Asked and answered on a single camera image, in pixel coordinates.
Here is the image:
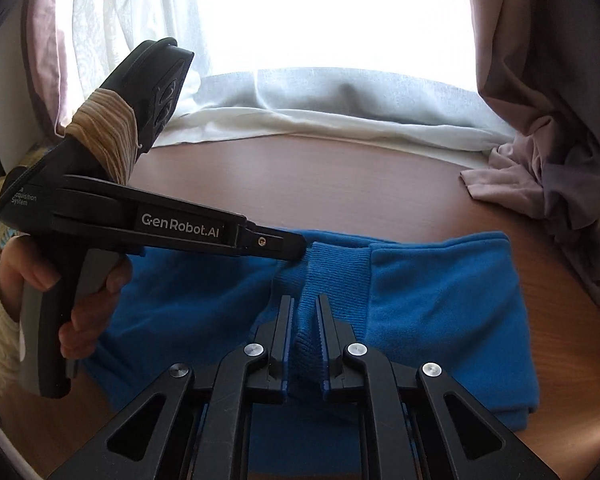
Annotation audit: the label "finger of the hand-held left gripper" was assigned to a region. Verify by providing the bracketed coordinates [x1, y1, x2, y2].
[236, 220, 309, 264]

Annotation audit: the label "white sheer curtain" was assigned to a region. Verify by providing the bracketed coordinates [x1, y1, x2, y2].
[55, 0, 520, 172]

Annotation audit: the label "pink curtain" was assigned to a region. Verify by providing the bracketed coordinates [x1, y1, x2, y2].
[22, 0, 82, 137]

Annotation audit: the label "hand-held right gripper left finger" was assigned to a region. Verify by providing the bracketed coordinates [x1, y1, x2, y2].
[47, 295, 297, 480]

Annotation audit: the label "beige wrapped band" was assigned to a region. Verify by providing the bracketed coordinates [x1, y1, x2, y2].
[64, 87, 145, 184]

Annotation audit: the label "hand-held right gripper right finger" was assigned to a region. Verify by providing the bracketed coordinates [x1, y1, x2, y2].
[315, 294, 559, 480]

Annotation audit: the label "person's left hand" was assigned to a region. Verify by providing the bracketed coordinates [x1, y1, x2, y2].
[0, 235, 134, 362]

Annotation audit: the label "blue pants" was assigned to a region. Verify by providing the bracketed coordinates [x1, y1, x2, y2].
[82, 230, 539, 477]

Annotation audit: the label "brown curtain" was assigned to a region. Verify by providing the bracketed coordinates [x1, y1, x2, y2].
[459, 0, 600, 322]

